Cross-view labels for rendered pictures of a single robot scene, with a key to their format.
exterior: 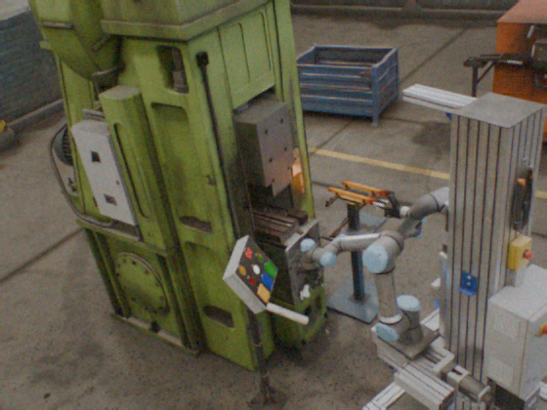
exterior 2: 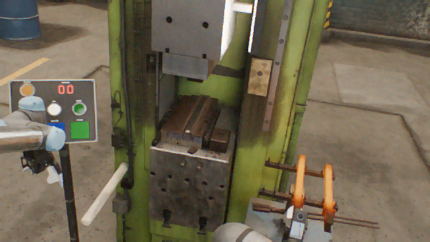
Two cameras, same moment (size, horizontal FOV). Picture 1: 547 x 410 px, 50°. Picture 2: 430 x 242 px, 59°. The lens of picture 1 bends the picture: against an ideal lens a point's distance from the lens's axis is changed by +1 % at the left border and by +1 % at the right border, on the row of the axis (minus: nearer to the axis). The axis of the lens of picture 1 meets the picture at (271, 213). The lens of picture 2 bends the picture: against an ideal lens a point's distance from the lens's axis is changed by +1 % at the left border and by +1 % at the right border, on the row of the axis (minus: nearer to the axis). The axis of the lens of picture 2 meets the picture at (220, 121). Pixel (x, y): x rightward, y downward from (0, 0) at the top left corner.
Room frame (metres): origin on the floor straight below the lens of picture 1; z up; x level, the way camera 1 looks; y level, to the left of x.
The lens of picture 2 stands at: (2.34, -1.46, 1.91)
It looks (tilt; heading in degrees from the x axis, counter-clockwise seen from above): 29 degrees down; 56
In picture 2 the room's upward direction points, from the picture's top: 6 degrees clockwise
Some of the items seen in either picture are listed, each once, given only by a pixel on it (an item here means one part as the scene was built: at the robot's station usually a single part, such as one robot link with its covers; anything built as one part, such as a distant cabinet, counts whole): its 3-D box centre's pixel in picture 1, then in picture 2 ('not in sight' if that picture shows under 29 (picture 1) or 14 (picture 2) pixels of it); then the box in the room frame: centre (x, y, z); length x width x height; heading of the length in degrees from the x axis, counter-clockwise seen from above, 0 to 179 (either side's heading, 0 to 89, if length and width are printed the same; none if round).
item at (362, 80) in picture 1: (343, 81); not in sight; (7.01, -1.16, 0.36); 1.20 x 0.80 x 0.72; 54
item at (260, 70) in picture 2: (294, 161); (259, 77); (3.36, -0.20, 1.27); 0.09 x 0.02 x 0.17; 139
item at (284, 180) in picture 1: (254, 176); (196, 51); (3.17, 0.06, 1.32); 0.42 x 0.20 x 0.10; 49
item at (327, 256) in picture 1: (325, 256); (14, 128); (2.37, -0.24, 1.23); 0.11 x 0.11 x 0.08; 42
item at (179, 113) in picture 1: (211, 217); (148, 64); (3.05, 0.37, 1.15); 0.44 x 0.26 x 2.30; 49
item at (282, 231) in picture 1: (263, 224); (191, 117); (3.17, 0.06, 0.96); 0.42 x 0.20 x 0.09; 49
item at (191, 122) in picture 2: (264, 217); (197, 112); (3.19, 0.05, 0.99); 0.42 x 0.05 x 0.01; 49
